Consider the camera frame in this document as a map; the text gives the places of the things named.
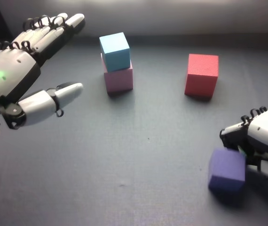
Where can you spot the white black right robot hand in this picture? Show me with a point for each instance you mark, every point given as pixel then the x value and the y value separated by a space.
pixel 265 127

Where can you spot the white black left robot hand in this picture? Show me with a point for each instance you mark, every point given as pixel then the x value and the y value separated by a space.
pixel 9 70

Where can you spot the small purple cube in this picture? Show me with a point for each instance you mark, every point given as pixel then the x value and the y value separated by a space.
pixel 226 170

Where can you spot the blue foam block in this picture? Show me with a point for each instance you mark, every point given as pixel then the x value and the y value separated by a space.
pixel 115 51

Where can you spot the red foam cube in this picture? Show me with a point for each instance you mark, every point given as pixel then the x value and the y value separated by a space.
pixel 201 75

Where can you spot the pink foam block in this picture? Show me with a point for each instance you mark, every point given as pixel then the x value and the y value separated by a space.
pixel 120 81

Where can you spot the grey table cloth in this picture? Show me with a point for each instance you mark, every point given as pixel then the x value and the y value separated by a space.
pixel 134 153

